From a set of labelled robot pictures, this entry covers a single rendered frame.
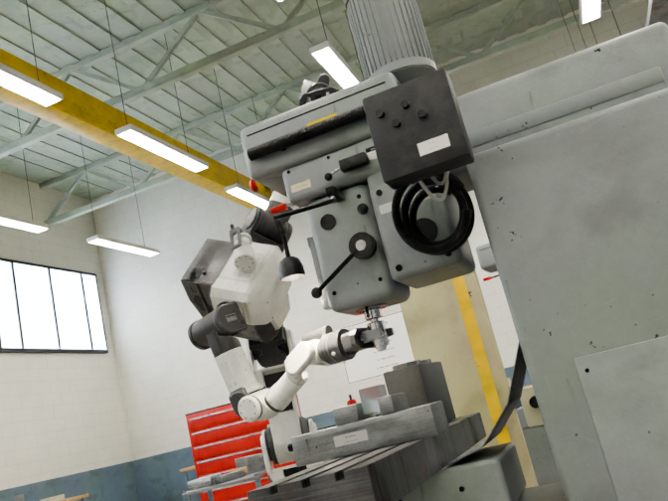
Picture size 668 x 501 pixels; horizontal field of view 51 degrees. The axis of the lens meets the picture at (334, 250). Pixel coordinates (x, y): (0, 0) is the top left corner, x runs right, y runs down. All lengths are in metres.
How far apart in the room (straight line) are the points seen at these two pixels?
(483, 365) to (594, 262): 2.03
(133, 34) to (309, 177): 7.66
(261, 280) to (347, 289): 0.49
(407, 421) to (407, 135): 0.64
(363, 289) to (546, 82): 0.69
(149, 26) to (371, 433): 8.11
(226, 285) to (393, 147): 0.90
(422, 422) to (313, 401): 10.07
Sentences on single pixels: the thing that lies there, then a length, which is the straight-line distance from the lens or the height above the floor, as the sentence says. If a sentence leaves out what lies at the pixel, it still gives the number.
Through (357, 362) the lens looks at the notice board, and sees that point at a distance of 11.40.
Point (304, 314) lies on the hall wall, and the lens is 11.74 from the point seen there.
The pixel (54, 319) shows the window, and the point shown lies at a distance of 12.51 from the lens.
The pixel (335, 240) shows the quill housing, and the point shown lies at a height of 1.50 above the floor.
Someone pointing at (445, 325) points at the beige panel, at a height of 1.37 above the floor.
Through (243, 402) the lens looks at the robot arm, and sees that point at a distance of 2.13.
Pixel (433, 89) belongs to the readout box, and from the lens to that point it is 1.59.
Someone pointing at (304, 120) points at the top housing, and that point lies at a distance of 1.94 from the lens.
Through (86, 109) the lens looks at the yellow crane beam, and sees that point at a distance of 8.33.
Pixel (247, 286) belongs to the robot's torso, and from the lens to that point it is 2.24.
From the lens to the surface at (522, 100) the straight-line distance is 1.83.
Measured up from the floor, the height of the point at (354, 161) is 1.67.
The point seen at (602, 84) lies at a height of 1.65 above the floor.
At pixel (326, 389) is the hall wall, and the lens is 11.59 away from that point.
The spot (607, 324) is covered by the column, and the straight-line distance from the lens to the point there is 1.59.
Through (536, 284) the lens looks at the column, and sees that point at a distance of 1.60.
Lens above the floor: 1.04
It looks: 13 degrees up
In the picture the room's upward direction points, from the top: 14 degrees counter-clockwise
